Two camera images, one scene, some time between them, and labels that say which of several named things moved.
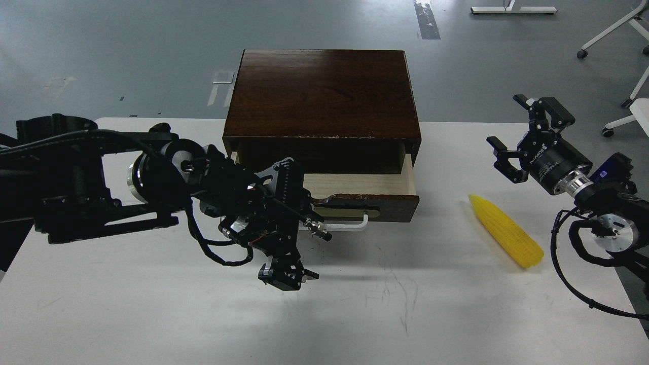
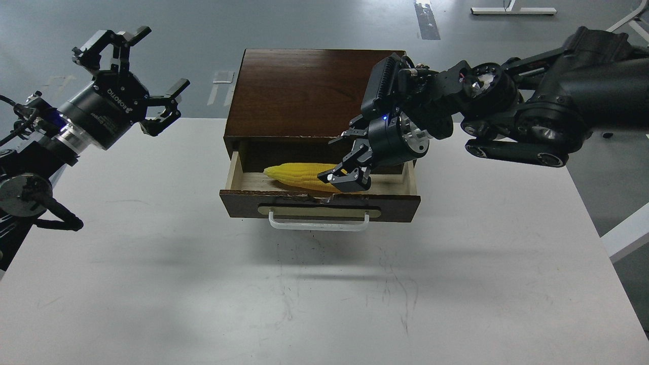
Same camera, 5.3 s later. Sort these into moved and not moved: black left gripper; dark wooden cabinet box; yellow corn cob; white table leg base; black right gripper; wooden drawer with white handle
Moved: yellow corn cob; black right gripper; black left gripper
Not moved: dark wooden cabinet box; wooden drawer with white handle; white table leg base
